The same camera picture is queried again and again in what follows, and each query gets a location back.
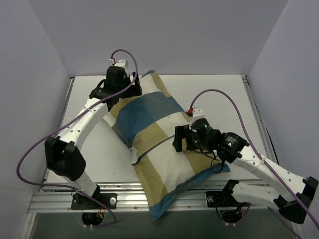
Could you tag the blue beige white patchwork pillowcase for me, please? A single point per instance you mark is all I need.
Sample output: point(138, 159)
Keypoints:
point(145, 125)

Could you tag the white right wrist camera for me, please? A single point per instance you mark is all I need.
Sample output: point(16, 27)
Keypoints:
point(195, 114)

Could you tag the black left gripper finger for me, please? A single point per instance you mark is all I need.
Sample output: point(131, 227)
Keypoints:
point(103, 90)
point(135, 89)

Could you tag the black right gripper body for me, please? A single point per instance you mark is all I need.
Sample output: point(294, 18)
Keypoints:
point(178, 139)

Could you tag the aluminium table frame rail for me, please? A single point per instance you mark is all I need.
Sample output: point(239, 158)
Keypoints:
point(145, 125)

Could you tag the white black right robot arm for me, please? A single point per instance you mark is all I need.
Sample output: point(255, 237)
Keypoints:
point(289, 194)

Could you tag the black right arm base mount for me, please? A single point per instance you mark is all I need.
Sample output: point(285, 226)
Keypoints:
point(217, 199)

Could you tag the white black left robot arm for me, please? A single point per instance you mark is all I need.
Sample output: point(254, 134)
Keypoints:
point(62, 152)

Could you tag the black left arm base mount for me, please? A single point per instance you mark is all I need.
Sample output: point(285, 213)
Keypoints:
point(80, 202)

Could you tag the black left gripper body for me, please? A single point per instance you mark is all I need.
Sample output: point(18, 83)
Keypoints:
point(136, 87)

